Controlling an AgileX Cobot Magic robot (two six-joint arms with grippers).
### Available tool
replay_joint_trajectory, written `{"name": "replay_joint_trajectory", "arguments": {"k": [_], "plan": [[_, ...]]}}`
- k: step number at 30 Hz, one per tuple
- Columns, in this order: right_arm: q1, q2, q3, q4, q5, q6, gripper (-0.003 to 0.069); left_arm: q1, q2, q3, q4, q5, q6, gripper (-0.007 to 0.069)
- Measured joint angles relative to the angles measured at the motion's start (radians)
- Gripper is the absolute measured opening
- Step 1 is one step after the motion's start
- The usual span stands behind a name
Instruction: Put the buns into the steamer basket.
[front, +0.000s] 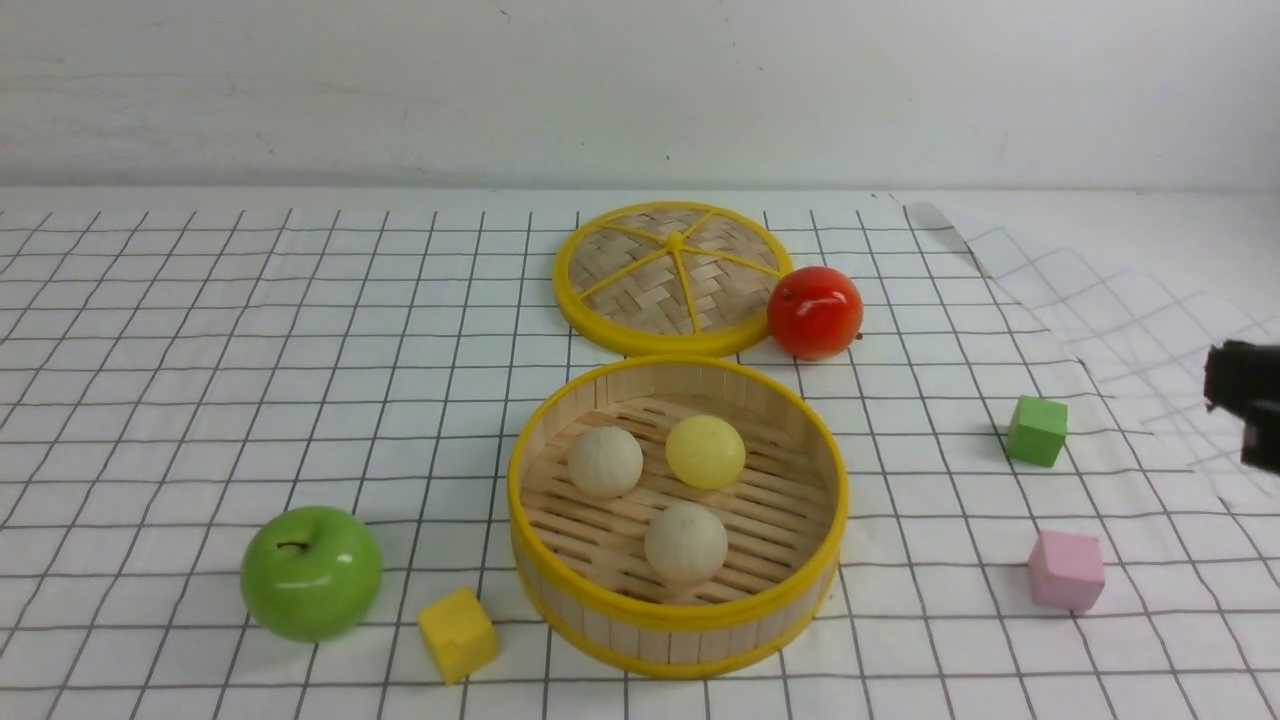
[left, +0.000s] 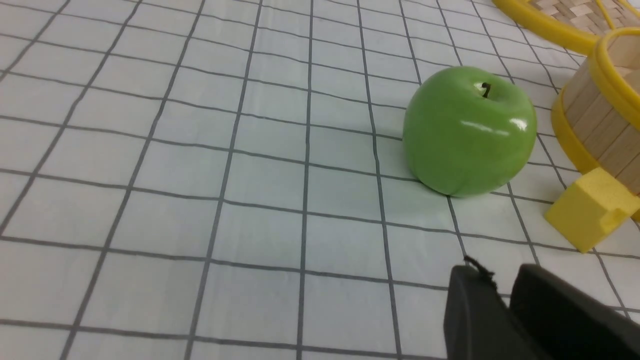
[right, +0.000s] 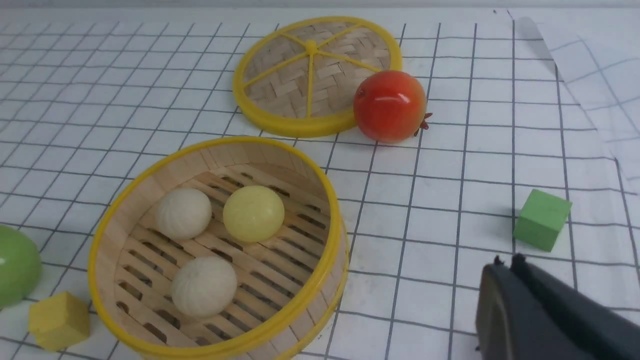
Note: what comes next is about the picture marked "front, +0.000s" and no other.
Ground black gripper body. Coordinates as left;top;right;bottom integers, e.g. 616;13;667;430
1203;340;1279;473

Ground yellow bun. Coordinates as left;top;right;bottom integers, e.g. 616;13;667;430
664;414;746;491

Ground white bun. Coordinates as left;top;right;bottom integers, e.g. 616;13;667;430
644;502;730;585
566;427;644;498

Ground woven bamboo steamer lid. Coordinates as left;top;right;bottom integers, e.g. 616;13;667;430
550;201;795;357

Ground bamboo steamer tray yellow rim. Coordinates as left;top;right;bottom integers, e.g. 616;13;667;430
506;355;849;680

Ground green cube block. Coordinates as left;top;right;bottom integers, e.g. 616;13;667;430
1005;395;1069;468

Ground pink cube block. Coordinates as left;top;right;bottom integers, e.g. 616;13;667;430
1027;529;1106;612

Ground red tomato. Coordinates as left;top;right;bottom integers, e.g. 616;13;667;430
765;265;864;363

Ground yellow cube block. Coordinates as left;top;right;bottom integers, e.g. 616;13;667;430
417;587;500;685

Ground green apple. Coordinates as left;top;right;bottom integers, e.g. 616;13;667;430
239;505;383;643

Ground white checkered tablecloth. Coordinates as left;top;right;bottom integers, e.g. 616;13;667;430
3;195;1277;719

